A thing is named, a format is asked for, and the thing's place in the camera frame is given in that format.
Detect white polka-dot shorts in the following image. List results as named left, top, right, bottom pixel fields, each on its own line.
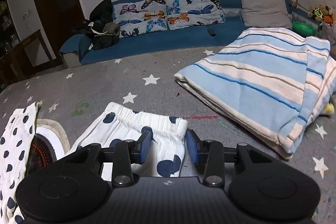
left=68, top=102, right=188, bottom=177

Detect white navy polka-dot garment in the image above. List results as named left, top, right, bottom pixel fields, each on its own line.
left=1, top=102, right=39, bottom=223

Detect grey star-patterned table cover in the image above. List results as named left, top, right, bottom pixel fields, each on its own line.
left=0, top=45, right=336, bottom=224

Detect blue white striped folded blanket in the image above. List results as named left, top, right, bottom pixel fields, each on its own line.
left=175, top=27, right=335, bottom=159

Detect blue sofa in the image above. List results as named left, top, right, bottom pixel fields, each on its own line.
left=59, top=0, right=324, bottom=68

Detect black remote control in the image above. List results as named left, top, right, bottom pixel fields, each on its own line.
left=207, top=28, right=216, bottom=36

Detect black bag on sofa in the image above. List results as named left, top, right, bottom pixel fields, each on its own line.
left=80, top=0, right=120, bottom=51

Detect butterfly-print cushion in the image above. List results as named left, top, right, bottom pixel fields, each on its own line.
left=112, top=0, right=226, bottom=38

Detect wooden side table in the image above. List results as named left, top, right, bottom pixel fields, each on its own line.
left=1, top=30, right=59, bottom=86

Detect grey pillow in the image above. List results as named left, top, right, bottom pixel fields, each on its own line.
left=241, top=0, right=291, bottom=29

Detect green plastic basin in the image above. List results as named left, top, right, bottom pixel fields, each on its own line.
left=292, top=21, right=316, bottom=38

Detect brown yellow plush toys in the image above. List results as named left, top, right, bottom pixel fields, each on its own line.
left=307, top=5, right=334, bottom=26

